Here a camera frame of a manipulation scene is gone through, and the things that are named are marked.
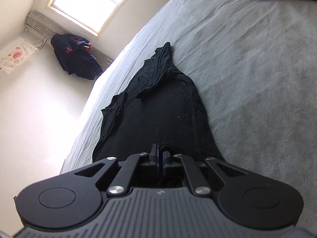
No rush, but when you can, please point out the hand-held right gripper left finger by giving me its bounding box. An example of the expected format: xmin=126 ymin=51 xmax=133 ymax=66
xmin=74 ymin=143 xmax=159 ymax=199

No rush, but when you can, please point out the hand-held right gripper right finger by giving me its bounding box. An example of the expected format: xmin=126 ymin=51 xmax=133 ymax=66
xmin=160 ymin=150 xmax=251 ymax=199

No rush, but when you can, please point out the black shirt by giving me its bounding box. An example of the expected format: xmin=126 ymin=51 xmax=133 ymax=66
xmin=92 ymin=42 xmax=226 ymax=189

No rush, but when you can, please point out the dark hanging jacket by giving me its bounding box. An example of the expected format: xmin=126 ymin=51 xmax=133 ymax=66
xmin=51 ymin=33 xmax=103 ymax=80

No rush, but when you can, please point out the grey bed sheet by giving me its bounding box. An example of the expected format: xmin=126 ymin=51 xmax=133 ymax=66
xmin=59 ymin=0 xmax=317 ymax=196

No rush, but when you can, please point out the window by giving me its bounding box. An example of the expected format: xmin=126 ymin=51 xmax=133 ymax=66
xmin=48 ymin=0 xmax=155 ymax=40

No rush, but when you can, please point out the black cable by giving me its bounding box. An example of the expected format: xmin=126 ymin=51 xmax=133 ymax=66
xmin=32 ymin=37 xmax=48 ymax=53

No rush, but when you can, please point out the white printed wall cloth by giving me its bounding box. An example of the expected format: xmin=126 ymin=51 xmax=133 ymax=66
xmin=0 ymin=37 xmax=40 ymax=75

